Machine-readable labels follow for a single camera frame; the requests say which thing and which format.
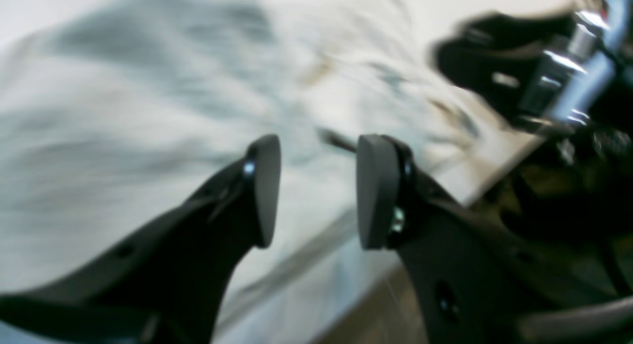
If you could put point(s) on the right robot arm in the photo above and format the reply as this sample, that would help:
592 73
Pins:
564 75

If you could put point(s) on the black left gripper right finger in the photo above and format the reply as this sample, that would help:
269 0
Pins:
475 282

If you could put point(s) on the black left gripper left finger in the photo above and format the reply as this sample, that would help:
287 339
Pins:
165 282

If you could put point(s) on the grey t-shirt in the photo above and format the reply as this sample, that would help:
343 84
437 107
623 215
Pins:
113 111

